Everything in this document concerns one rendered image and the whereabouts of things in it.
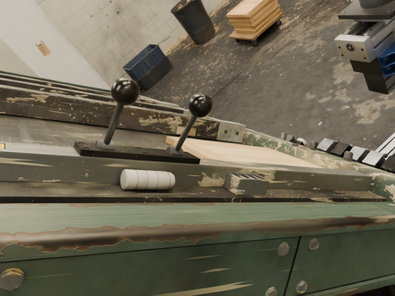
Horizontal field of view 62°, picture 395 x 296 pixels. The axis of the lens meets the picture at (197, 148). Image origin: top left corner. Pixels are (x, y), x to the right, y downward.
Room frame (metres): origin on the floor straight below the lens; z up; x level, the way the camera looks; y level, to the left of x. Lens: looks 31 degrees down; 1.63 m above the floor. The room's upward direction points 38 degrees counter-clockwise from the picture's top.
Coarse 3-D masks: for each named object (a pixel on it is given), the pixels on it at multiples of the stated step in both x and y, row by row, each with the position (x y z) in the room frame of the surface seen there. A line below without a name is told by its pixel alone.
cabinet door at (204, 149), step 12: (192, 144) 0.77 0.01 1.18; (204, 144) 0.81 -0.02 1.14; (216, 144) 0.83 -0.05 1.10; (228, 144) 0.86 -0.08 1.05; (240, 144) 0.90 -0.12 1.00; (204, 156) 0.65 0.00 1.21; (216, 156) 0.65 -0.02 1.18; (228, 156) 0.69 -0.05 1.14; (240, 156) 0.71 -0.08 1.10; (252, 156) 0.73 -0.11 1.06; (264, 156) 0.75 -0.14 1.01; (276, 156) 0.78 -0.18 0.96; (288, 156) 0.79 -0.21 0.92; (324, 168) 0.68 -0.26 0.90
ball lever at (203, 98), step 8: (192, 96) 0.46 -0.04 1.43; (200, 96) 0.45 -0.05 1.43; (208, 96) 0.45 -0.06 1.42; (192, 104) 0.45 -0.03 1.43; (200, 104) 0.44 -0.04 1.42; (208, 104) 0.44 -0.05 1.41; (192, 112) 0.45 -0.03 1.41; (200, 112) 0.44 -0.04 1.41; (208, 112) 0.44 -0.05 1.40; (192, 120) 0.46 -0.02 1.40; (184, 136) 0.47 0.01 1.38; (176, 144) 0.48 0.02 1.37; (168, 152) 0.48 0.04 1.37; (176, 152) 0.48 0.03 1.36
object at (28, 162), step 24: (24, 144) 0.47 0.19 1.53; (0, 168) 0.42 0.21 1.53; (24, 168) 0.42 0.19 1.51; (48, 168) 0.43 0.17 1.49; (72, 168) 0.43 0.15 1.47; (96, 168) 0.44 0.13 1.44; (120, 168) 0.44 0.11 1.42; (144, 168) 0.45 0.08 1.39; (168, 168) 0.46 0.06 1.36; (192, 168) 0.46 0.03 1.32; (216, 168) 0.47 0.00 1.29; (240, 168) 0.48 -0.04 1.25; (264, 168) 0.50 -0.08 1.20; (288, 168) 0.52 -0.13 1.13; (312, 168) 0.56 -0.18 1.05
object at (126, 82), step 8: (120, 80) 0.43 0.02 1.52; (128, 80) 0.43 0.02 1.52; (112, 88) 0.43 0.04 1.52; (120, 88) 0.42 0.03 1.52; (128, 88) 0.42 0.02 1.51; (136, 88) 0.43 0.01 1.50; (112, 96) 0.43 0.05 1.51; (120, 96) 0.42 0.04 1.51; (128, 96) 0.42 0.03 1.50; (136, 96) 0.42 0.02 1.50; (120, 104) 0.43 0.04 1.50; (128, 104) 0.42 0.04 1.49; (120, 112) 0.44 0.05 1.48; (112, 120) 0.45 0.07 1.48; (112, 128) 0.45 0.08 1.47; (96, 144) 0.47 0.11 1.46; (104, 144) 0.46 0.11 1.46; (112, 144) 0.46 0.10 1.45
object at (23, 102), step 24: (0, 96) 0.94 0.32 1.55; (24, 96) 0.95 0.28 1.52; (48, 96) 0.96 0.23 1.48; (72, 96) 1.02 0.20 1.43; (72, 120) 0.96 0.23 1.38; (96, 120) 0.97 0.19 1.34; (120, 120) 0.98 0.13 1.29; (144, 120) 1.00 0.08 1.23; (168, 120) 1.01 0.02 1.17; (216, 120) 1.06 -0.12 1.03
